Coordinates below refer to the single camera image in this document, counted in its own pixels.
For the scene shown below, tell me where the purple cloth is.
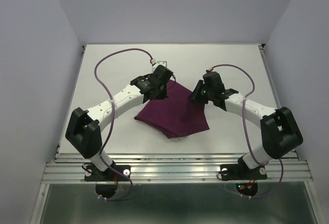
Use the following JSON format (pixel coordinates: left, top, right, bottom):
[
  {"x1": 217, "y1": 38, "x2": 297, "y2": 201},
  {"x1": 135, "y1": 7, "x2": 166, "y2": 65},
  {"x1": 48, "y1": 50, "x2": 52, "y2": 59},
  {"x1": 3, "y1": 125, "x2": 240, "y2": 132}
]
[{"x1": 134, "y1": 80, "x2": 209, "y2": 139}]

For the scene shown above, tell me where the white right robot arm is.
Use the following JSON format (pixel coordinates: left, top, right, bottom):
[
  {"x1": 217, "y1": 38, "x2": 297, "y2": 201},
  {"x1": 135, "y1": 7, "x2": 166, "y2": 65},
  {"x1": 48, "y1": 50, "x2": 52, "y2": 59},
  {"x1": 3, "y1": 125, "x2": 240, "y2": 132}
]
[{"x1": 189, "y1": 72, "x2": 303, "y2": 178}]

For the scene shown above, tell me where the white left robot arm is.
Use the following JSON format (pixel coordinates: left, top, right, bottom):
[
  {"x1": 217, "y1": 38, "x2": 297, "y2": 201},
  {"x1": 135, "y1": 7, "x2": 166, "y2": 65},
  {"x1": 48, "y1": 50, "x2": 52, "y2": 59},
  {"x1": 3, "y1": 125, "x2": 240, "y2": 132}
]
[{"x1": 65, "y1": 63, "x2": 174, "y2": 180}]

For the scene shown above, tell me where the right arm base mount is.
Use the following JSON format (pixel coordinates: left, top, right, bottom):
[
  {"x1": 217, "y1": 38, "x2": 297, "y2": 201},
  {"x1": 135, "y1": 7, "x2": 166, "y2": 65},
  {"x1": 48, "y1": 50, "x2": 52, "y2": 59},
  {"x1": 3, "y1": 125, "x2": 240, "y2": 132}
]
[{"x1": 216, "y1": 158, "x2": 267, "y2": 198}]

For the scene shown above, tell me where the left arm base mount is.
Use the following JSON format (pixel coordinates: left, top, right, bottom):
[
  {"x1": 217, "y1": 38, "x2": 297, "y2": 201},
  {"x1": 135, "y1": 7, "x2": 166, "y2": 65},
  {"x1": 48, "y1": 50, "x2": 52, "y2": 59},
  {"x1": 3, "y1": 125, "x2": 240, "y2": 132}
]
[{"x1": 81, "y1": 163, "x2": 133, "y2": 201}]

